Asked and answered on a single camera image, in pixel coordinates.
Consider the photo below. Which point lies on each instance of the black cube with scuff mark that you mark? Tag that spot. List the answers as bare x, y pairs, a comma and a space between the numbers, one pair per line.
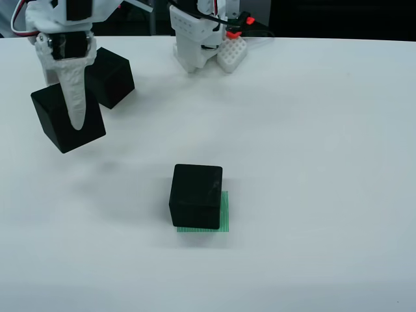
195, 195

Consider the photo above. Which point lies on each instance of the pale plastic cover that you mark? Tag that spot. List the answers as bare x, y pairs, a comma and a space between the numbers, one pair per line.
5, 19

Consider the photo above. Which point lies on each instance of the white perforated block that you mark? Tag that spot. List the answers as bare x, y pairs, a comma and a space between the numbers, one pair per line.
232, 55

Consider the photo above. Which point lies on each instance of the black orange-tipped clamp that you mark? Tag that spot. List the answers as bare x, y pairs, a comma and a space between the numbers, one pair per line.
239, 24

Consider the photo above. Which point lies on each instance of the green striped square marker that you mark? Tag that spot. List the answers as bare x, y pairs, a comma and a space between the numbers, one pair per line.
225, 214

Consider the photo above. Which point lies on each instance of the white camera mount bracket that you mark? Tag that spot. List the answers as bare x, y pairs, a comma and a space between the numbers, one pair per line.
107, 8

